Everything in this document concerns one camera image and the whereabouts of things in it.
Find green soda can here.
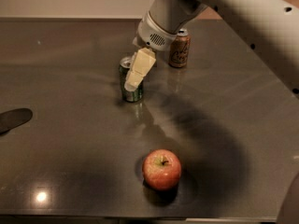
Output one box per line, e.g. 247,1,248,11
119,56,143,103

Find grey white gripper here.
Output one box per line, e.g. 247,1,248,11
126,12,176,87

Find dark oval object at edge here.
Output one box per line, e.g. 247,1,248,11
0,108,33,135

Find brown soda can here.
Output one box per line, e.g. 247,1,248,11
168,28,191,68

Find red apple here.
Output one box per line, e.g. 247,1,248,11
142,149,181,191

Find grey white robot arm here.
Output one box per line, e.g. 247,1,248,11
124,0,299,96

